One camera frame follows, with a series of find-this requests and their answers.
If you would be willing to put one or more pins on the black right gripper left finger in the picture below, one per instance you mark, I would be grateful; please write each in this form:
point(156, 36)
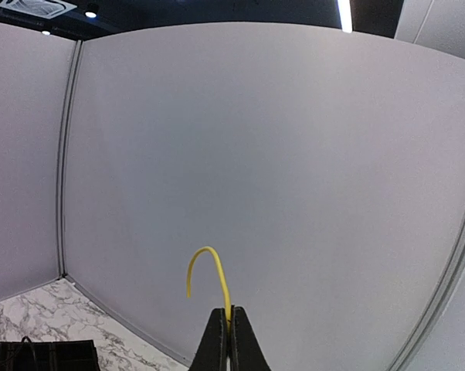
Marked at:
point(212, 353)

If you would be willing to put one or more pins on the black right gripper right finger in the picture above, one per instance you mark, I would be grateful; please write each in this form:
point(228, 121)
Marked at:
point(245, 352)

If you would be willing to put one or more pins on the black three-compartment plastic bin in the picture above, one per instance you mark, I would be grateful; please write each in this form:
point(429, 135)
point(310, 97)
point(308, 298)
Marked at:
point(55, 356)

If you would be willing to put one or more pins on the right aluminium corner post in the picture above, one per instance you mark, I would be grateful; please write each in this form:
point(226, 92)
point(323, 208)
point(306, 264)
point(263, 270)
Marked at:
point(436, 306)

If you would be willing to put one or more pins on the aluminium corner post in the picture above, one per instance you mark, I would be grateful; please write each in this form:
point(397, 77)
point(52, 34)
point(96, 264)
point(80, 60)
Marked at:
point(436, 306)
point(63, 157)

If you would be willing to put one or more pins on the left aluminium corner post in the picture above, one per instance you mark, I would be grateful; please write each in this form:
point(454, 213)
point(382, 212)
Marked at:
point(63, 157)

